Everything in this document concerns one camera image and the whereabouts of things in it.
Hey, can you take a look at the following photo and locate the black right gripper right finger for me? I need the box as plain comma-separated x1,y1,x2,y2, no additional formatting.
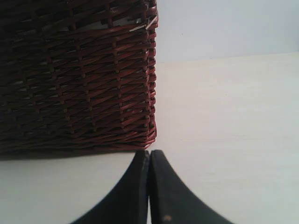
149,150,231,224

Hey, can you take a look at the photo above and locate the dark red wicker basket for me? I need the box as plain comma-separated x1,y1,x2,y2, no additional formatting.
0,0,158,157

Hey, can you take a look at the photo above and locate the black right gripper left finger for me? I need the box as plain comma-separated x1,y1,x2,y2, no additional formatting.
73,150,150,224

